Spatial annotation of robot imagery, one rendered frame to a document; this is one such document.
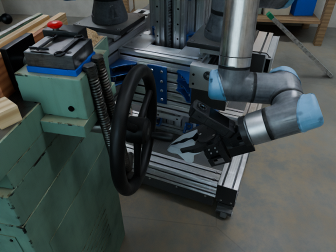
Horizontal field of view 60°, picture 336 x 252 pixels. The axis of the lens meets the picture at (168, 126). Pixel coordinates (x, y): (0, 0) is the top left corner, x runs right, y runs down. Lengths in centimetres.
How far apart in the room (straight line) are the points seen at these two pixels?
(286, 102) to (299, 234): 98
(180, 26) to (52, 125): 79
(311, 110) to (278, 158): 124
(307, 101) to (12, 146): 57
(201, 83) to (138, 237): 77
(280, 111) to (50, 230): 58
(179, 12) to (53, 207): 85
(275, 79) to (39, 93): 51
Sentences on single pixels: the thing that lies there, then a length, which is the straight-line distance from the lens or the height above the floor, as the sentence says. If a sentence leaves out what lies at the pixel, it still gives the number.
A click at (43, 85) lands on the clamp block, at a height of 94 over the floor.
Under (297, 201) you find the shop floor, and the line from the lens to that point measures 167.
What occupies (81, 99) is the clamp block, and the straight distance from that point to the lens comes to 58.
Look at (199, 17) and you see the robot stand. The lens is 131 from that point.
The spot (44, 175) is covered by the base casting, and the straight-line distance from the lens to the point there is 68.
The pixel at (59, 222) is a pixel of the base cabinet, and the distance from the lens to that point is 79.
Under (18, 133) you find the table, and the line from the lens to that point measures 58.
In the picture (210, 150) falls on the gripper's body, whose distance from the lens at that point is 71.
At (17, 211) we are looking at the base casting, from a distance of 63.
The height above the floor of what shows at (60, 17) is 94.
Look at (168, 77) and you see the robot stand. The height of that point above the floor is 64.
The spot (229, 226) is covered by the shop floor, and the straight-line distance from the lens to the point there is 148.
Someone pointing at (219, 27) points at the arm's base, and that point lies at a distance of 109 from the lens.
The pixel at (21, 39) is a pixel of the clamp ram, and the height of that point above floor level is 99.
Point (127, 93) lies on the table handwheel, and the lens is 53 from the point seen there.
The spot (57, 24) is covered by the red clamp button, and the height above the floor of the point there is 102.
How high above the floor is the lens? 121
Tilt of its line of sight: 38 degrees down
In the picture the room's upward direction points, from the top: straight up
